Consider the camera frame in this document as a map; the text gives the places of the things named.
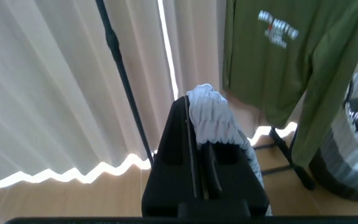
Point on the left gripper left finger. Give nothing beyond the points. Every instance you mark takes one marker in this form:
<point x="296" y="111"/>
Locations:
<point x="172" y="180"/>

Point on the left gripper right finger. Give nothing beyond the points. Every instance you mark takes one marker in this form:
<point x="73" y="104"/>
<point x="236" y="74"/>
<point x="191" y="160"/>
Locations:
<point x="235" y="180"/>

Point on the pale grey shorts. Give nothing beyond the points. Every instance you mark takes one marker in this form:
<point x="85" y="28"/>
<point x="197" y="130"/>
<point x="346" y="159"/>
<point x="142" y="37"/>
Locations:
<point x="210" y="115"/>

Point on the green printed shirt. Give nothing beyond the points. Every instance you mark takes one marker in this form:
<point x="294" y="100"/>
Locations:
<point x="259" y="77"/>

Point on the white laundry basket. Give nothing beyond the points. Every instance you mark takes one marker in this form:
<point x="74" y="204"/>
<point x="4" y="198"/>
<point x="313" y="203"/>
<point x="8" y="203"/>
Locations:
<point x="346" y="168"/>

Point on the black clothes rack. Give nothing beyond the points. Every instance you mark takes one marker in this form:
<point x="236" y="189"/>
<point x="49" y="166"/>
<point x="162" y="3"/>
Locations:
<point x="112" y="40"/>

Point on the beige curtain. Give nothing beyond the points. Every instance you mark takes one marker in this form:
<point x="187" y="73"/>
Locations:
<point x="42" y="93"/>

